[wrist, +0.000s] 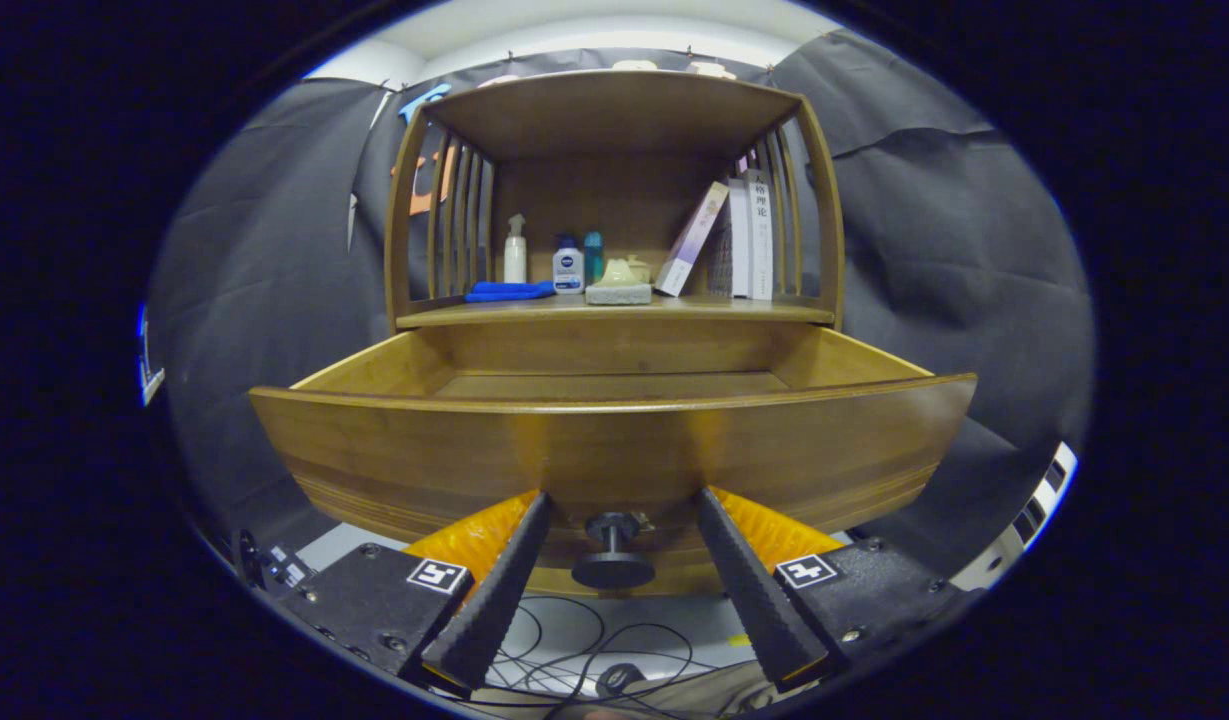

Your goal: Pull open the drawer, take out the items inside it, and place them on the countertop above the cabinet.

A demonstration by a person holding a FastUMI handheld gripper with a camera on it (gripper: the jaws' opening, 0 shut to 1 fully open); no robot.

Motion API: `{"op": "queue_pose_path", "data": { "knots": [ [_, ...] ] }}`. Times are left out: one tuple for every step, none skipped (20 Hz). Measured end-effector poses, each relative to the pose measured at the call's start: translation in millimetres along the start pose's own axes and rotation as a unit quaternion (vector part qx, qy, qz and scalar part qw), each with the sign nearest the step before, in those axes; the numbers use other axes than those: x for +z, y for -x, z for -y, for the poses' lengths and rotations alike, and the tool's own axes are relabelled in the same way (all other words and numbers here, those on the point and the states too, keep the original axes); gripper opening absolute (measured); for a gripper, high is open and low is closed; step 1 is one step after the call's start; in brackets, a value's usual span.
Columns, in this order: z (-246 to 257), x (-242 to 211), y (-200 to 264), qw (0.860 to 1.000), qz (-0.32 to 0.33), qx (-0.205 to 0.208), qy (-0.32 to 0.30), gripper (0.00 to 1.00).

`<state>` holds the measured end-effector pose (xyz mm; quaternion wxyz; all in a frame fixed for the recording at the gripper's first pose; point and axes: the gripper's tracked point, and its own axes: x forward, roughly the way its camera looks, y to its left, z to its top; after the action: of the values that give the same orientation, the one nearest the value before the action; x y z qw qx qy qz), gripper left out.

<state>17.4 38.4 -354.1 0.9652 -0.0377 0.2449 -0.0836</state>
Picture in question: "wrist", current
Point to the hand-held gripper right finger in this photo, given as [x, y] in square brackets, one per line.
[752, 600]

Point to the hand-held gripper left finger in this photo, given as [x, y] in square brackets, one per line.
[504, 600]

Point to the pale green item grey base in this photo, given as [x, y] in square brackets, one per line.
[619, 293]

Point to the wooden countertop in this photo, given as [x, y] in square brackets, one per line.
[734, 308]

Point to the wooden cabinet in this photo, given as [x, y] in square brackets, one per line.
[614, 110]

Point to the black device with labels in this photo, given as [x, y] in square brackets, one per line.
[274, 565]

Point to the white power strip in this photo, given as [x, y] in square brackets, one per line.
[1024, 520]

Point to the blue folded cloth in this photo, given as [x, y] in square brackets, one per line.
[509, 291]

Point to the white lotion bottle blue cap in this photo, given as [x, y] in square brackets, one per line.
[568, 270]

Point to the white pump bottle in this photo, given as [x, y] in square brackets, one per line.
[515, 260]

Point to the cream lidded ceramic pot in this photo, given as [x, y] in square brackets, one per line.
[642, 270]

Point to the teal slim bottle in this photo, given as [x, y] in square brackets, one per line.
[593, 255]

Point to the white book plain spine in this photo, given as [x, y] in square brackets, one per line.
[741, 240]

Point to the pink and white slim box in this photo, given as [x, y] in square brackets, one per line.
[689, 245]

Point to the white book printed spine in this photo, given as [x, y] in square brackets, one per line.
[762, 230]

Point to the black backdrop cloth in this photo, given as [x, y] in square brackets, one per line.
[974, 250]

